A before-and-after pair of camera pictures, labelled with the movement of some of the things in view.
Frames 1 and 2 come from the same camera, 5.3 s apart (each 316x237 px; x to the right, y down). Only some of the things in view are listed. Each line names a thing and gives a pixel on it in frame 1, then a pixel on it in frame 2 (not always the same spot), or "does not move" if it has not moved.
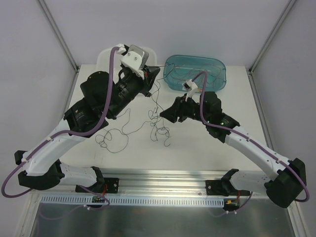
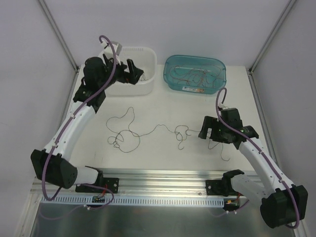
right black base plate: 222,187 does not move
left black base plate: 110,185 does not move
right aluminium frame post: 252,68 does not move
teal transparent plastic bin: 178,69 does not move
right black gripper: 179,108 → 214,129
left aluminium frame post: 59,34 does not move
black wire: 117,139 → 125,139
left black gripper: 148,80 → 122,71
